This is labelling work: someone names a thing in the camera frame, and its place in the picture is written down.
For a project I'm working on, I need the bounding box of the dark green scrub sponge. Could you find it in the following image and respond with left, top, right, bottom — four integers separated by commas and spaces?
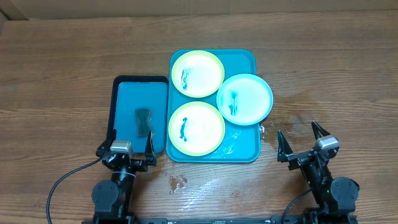
135, 108, 153, 138

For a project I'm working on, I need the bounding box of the yellow plate at tray top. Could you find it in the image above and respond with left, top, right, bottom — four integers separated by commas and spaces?
170, 50, 225, 98

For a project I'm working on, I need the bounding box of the yellow plate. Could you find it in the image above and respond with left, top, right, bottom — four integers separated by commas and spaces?
170, 50, 225, 98
168, 101, 226, 157

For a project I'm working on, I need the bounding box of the small black-rimmed blue tray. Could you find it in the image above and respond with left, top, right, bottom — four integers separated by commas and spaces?
107, 75, 169, 154

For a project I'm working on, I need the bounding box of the large teal serving tray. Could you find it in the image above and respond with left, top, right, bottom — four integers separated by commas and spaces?
166, 49, 261, 163

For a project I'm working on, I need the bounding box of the light blue plate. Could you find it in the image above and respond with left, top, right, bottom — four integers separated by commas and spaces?
216, 73, 274, 126

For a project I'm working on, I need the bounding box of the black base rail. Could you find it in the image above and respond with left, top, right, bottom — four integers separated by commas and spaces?
81, 214, 358, 224

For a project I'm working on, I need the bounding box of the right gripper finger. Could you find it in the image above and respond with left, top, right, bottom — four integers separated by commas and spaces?
277, 130, 294, 162
311, 121, 330, 139

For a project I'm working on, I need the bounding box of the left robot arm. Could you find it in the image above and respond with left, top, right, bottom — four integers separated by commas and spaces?
91, 130, 157, 223

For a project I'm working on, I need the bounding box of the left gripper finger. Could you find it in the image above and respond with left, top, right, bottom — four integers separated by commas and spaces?
144, 131, 155, 159
98, 129, 117, 152

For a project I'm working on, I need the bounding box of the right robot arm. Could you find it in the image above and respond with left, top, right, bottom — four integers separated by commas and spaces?
272, 121, 359, 223

